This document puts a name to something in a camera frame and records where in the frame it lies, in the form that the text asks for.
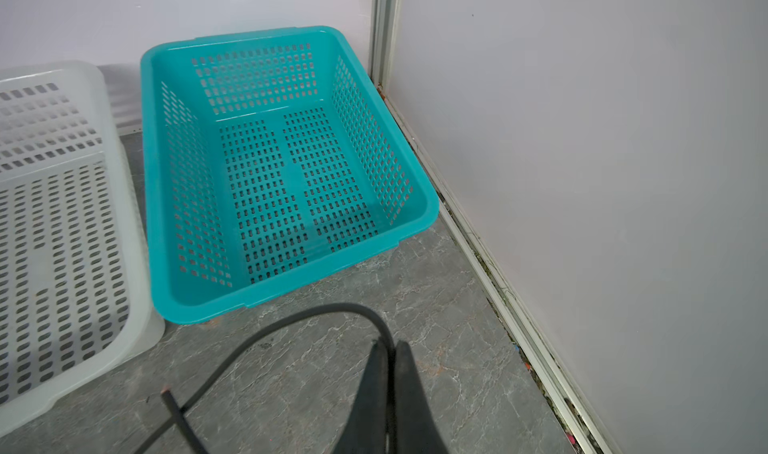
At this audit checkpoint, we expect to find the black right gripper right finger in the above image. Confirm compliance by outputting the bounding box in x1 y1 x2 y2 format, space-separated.
393 341 448 453

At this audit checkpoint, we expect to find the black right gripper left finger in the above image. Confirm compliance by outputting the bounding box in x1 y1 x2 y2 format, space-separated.
333 340 388 453

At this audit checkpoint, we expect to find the black cable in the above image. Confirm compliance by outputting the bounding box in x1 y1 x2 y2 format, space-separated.
133 302 398 454

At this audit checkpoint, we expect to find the teal plastic basket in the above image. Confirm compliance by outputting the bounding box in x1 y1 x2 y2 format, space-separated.
140 27 439 325

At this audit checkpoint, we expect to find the white plastic basket middle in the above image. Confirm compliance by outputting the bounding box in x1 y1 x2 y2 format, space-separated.
1 61 165 434

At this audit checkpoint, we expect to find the aluminium frame corner post right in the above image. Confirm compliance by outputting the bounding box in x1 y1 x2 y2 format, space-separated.
369 0 402 97

